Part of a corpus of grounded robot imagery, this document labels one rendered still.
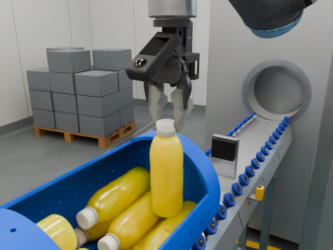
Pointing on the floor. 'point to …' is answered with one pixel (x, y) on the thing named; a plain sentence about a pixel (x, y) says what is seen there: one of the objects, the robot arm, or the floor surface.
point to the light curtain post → (319, 171)
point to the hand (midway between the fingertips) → (166, 125)
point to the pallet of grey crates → (83, 94)
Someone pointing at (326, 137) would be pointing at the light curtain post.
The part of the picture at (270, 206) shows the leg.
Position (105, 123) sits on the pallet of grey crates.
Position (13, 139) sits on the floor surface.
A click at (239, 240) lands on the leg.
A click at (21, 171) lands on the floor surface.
